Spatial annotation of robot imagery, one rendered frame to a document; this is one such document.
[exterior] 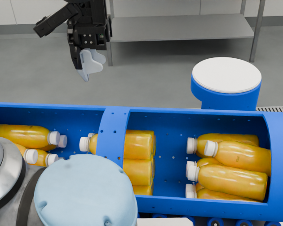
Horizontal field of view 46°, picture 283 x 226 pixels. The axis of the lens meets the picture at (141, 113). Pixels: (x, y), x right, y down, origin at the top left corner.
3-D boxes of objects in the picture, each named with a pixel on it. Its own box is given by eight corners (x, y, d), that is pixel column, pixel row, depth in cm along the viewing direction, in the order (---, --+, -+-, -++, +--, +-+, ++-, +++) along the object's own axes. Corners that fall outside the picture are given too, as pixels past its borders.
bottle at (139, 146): (152, 148, 93) (91, 145, 95) (152, 128, 89) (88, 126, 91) (150, 165, 87) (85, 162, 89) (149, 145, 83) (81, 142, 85)
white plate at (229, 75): (242, 53, 150) (241, 55, 151) (183, 61, 146) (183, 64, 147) (274, 85, 129) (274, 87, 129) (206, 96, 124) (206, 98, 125)
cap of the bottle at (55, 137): (55, 139, 101) (61, 140, 101) (50, 146, 97) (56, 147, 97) (53, 128, 99) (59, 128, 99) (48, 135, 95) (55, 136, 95)
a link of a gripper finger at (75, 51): (80, 72, 73) (74, 35, 68) (73, 72, 73) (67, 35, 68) (86, 62, 77) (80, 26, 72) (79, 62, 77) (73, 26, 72)
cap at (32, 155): (29, 166, 92) (35, 166, 92) (24, 158, 89) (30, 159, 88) (33, 154, 94) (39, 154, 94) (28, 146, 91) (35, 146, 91)
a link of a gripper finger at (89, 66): (103, 88, 77) (99, 52, 71) (78, 87, 77) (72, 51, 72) (106, 81, 79) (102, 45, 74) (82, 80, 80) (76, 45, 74)
